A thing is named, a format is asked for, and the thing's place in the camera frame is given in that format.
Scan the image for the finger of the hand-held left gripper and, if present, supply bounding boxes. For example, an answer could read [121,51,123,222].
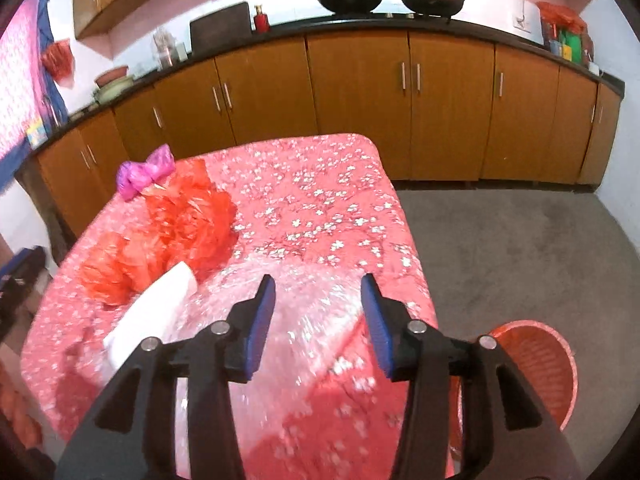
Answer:
[0,246,47,306]

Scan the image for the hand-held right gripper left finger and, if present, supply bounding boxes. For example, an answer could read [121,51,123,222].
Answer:
[54,274,277,480]

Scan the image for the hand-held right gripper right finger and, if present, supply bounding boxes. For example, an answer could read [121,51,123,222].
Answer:
[360,273,583,480]

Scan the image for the large clear bubble wrap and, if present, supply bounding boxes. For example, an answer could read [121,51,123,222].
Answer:
[165,250,391,411]

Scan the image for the orange-red plastic bag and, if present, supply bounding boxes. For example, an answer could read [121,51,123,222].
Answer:
[77,232,161,307]
[142,159,238,281]

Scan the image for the white plastic bag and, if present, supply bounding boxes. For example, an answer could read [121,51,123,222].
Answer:
[102,261,197,376]

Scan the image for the pink plastic bag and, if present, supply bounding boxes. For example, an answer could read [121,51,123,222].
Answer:
[116,144,176,201]

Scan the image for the red lined wastebasket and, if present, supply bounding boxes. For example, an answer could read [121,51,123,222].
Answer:
[447,319,580,466]

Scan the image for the red floral tablecloth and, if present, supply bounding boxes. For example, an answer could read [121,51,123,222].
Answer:
[20,132,456,480]

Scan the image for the yellow detergent bottle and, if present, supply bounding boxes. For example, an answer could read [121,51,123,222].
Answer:
[25,119,48,150]

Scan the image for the pale green basin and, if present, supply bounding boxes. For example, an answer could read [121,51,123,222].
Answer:
[91,77,136,105]

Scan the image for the pink curtain blue edge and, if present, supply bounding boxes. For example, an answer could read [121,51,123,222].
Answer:
[0,0,56,193]

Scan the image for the red hanging bag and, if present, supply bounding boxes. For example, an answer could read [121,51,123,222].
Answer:
[40,38,76,81]

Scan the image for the red-brown basin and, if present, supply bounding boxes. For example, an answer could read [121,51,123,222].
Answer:
[94,65,130,88]

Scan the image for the lower wooden cabinets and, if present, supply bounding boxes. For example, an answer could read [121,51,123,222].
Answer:
[35,27,623,241]

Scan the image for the black countertop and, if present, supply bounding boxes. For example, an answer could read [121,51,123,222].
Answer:
[27,12,626,153]

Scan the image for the dark cutting board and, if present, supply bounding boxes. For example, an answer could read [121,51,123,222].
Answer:
[189,1,252,53]

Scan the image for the black gas stove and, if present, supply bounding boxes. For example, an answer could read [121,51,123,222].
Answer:
[330,10,451,21]

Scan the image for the green box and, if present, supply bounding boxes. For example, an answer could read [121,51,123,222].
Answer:
[559,30,583,63]

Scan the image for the red bag on packets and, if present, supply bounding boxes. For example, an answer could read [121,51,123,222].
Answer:
[536,1,588,36]

